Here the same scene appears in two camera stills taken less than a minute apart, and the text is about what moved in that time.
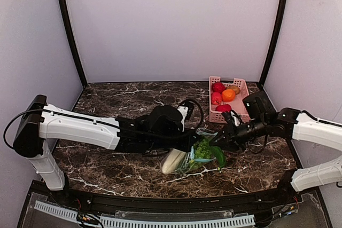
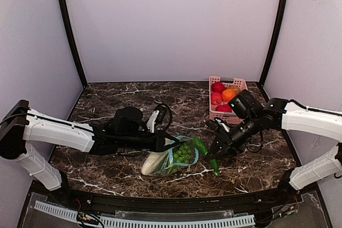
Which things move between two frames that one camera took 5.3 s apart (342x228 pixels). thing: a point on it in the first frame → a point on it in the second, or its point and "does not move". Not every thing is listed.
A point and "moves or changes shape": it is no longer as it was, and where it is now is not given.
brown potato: x=236 y=89 does not move
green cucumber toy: x=220 y=157 moves or changes shape
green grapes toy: x=201 y=150 → x=183 y=154
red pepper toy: x=217 y=87 does not move
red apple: x=216 y=98 does not move
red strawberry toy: x=223 y=108 does not move
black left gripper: x=191 y=139 → x=161 y=144
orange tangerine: x=228 y=95 does not move
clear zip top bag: x=200 y=152 → x=163 y=163
